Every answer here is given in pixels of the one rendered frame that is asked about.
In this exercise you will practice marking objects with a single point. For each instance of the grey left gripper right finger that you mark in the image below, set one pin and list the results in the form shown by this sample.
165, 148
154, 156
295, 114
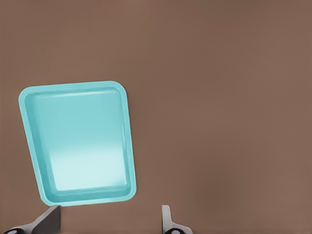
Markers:
168, 220

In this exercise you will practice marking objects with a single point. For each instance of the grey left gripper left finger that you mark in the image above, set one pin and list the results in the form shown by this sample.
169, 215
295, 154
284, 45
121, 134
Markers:
46, 221

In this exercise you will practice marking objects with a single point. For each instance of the turquoise rectangular tray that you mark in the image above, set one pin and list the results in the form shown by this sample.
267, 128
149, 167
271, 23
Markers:
80, 141

